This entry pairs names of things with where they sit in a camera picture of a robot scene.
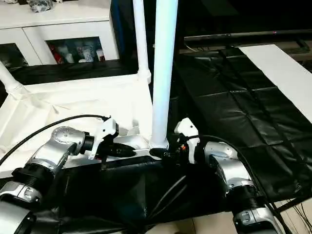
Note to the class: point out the black case with gold label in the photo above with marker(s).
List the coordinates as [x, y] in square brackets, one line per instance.
[186, 22]

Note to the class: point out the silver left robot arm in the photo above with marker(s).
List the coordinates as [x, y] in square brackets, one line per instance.
[58, 143]

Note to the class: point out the black long bar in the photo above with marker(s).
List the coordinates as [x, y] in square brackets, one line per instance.
[243, 36]

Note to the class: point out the red white small bottle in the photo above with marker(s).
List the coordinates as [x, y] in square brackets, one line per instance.
[57, 55]

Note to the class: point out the black mat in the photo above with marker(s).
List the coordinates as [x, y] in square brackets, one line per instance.
[231, 117]

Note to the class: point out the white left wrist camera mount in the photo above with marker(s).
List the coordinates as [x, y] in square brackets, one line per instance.
[107, 126]

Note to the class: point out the white plastic table leg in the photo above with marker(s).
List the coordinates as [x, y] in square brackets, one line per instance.
[141, 36]
[9, 78]
[163, 73]

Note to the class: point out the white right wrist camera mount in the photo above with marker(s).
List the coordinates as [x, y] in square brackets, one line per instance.
[189, 126]

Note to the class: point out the black stand leg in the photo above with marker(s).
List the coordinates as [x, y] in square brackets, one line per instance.
[292, 205]

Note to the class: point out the white plastic table top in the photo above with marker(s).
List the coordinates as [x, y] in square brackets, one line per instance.
[73, 102]

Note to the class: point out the white cabinet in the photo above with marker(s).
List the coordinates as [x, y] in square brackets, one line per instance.
[73, 24]

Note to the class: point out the white flat sheet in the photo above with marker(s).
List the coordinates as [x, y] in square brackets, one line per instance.
[280, 73]

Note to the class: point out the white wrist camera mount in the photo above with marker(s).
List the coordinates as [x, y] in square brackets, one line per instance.
[107, 126]
[189, 126]

